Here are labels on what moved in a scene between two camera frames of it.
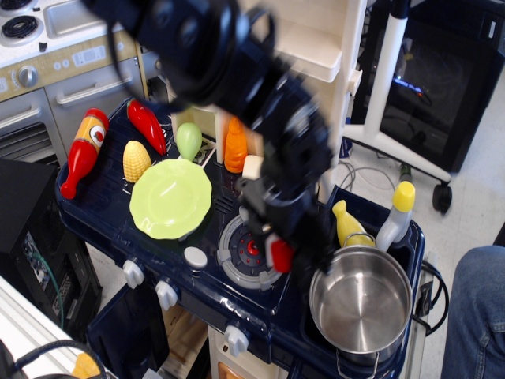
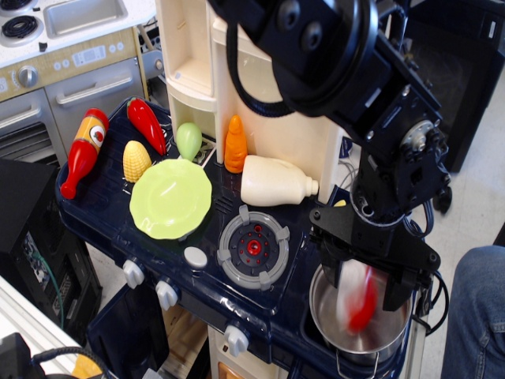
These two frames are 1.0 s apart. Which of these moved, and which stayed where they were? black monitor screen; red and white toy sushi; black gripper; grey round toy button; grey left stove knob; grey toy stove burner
Moved: black gripper; red and white toy sushi
Stayed: grey round toy button; grey left stove knob; grey toy stove burner; black monitor screen
